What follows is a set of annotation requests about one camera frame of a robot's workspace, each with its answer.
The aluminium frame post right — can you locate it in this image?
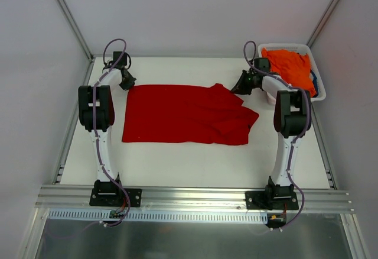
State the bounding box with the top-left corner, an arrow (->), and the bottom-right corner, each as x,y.
307,0 -> 341,48

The white slotted cable duct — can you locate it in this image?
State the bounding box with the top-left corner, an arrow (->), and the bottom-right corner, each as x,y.
48,208 -> 268,224

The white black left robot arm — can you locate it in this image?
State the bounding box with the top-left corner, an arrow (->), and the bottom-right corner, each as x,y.
78,51 -> 136,206

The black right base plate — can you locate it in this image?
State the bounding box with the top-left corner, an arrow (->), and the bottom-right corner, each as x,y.
245,190 -> 299,211

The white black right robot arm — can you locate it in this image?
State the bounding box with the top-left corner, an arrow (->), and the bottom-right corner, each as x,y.
232,58 -> 311,209

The white plastic laundry basket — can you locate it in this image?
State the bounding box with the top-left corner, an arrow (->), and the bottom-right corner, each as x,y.
258,43 -> 326,102

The aluminium mounting rail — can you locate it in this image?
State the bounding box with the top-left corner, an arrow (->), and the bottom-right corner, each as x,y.
35,184 -> 355,214

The aluminium frame post left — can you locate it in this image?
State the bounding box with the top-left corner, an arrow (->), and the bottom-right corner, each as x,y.
56,0 -> 94,61

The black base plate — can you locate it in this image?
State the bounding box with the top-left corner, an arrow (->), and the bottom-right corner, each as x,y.
89,186 -> 142,208
245,190 -> 299,211

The blue t shirt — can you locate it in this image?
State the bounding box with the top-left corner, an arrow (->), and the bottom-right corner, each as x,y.
307,70 -> 319,98

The aluminium frame post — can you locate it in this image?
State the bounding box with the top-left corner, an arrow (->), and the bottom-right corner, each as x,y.
307,0 -> 341,48
56,0 -> 94,61

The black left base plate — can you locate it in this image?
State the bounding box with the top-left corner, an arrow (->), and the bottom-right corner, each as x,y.
89,186 -> 142,208

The red polo shirt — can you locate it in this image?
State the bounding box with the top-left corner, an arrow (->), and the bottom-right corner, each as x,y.
122,83 -> 259,145

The orange t shirt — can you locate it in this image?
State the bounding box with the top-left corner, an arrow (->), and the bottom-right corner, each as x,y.
261,48 -> 312,90

